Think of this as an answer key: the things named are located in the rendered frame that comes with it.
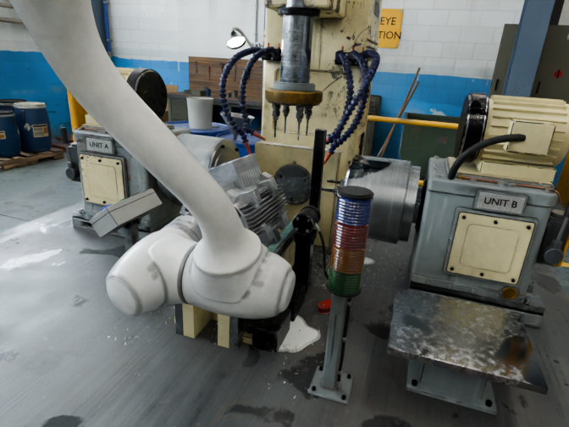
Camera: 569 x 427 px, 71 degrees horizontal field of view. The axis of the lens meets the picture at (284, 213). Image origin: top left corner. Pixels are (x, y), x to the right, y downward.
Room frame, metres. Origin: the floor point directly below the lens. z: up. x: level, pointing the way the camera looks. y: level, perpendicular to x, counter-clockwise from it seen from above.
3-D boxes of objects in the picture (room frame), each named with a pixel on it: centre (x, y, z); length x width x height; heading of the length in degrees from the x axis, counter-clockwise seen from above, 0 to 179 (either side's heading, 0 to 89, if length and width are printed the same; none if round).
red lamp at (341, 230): (0.64, -0.12, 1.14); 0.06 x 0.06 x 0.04
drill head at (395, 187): (1.14, -0.31, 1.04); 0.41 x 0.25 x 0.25; 72
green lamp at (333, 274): (0.64, -0.12, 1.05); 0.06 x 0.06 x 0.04
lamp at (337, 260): (0.64, -0.12, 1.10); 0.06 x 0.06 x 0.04
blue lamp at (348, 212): (0.64, -0.12, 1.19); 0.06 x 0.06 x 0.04
